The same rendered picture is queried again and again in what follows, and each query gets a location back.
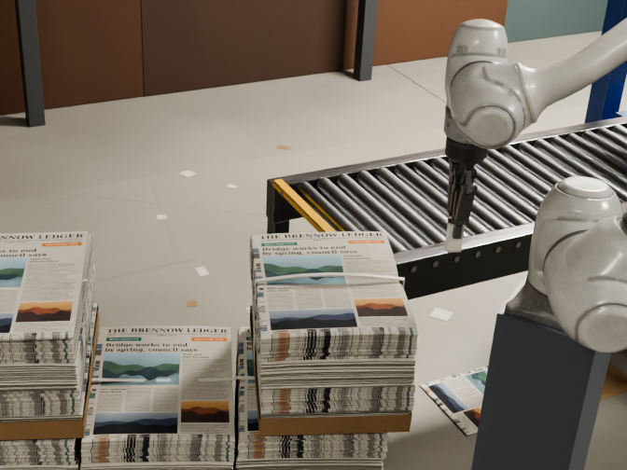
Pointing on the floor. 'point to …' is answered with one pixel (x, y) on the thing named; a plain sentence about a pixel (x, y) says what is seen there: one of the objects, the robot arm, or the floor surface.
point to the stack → (183, 412)
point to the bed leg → (277, 227)
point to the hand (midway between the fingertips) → (454, 234)
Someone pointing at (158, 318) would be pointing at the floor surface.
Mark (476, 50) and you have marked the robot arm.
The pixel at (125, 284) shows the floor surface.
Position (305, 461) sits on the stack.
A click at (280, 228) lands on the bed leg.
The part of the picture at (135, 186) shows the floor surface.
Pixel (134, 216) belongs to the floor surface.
